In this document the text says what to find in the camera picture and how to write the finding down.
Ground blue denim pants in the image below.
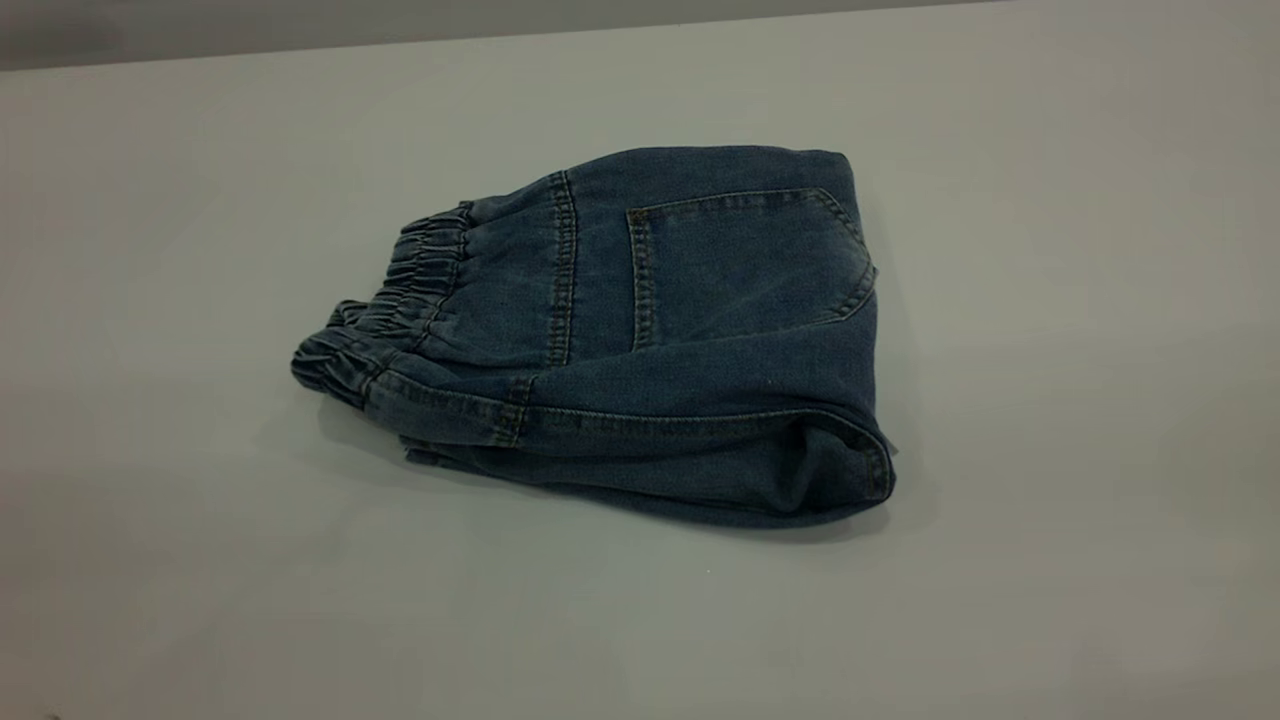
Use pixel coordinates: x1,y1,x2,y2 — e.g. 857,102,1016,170
290,147,898,529

